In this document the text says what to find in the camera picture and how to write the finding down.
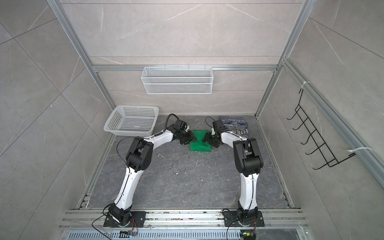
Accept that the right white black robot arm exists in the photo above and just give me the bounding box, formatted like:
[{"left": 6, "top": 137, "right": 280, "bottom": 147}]
[{"left": 203, "top": 120, "right": 264, "bottom": 225}]

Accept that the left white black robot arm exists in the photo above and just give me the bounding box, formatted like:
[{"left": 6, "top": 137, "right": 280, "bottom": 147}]
[{"left": 107, "top": 119, "right": 196, "bottom": 227}]

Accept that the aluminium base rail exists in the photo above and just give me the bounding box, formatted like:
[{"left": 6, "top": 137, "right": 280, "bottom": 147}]
[{"left": 58, "top": 209, "right": 313, "bottom": 240}]

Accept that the white wire mesh shelf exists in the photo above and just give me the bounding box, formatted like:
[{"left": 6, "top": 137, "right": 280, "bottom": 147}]
[{"left": 141, "top": 67, "right": 214, "bottom": 95}]

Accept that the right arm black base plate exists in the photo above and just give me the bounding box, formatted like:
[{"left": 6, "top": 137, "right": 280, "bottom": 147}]
[{"left": 222, "top": 208, "right": 265, "bottom": 228}]

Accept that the blue-grey tank top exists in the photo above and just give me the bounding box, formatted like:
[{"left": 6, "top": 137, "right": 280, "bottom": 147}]
[{"left": 220, "top": 116, "right": 249, "bottom": 138}]

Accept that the black wire hook rack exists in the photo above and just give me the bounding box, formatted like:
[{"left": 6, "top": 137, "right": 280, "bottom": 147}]
[{"left": 287, "top": 89, "right": 356, "bottom": 171}]

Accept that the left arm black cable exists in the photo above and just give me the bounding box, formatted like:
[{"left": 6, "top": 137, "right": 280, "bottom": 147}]
[{"left": 163, "top": 113, "right": 181, "bottom": 131}]

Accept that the green tank top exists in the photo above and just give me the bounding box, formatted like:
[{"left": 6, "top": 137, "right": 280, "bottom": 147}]
[{"left": 190, "top": 130, "right": 212, "bottom": 152}]

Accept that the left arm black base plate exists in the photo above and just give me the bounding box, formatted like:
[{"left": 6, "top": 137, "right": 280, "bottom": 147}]
[{"left": 103, "top": 211, "right": 147, "bottom": 228}]

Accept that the white plastic laundry basket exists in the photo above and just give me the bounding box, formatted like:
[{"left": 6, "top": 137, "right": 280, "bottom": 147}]
[{"left": 104, "top": 105, "right": 159, "bottom": 137}]

